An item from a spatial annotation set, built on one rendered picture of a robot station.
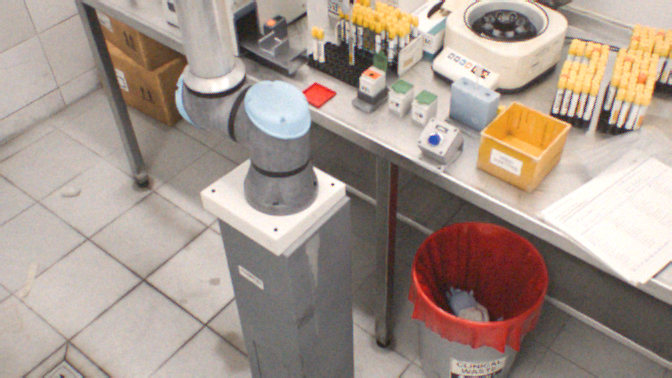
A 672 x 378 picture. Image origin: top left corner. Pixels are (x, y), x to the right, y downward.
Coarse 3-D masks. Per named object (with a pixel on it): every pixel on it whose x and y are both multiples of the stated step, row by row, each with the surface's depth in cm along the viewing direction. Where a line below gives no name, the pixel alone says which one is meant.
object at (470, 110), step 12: (456, 84) 159; (468, 84) 159; (480, 84) 159; (456, 96) 160; (468, 96) 158; (480, 96) 156; (492, 96) 156; (456, 108) 162; (468, 108) 160; (480, 108) 157; (492, 108) 157; (456, 120) 164; (468, 120) 162; (480, 120) 159; (492, 120) 160; (468, 132) 162; (480, 132) 161
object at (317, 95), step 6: (312, 84) 176; (318, 84) 176; (306, 90) 174; (312, 90) 175; (318, 90) 175; (324, 90) 175; (330, 90) 174; (306, 96) 173; (312, 96) 173; (318, 96) 173; (324, 96) 173; (330, 96) 172; (312, 102) 171; (318, 102) 172; (324, 102) 171
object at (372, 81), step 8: (368, 72) 167; (376, 72) 167; (384, 72) 167; (360, 80) 167; (368, 80) 166; (376, 80) 165; (384, 80) 168; (360, 88) 169; (368, 88) 167; (376, 88) 167
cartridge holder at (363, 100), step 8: (384, 88) 169; (360, 96) 170; (368, 96) 168; (376, 96) 168; (384, 96) 170; (352, 104) 170; (360, 104) 169; (368, 104) 169; (376, 104) 169; (368, 112) 168
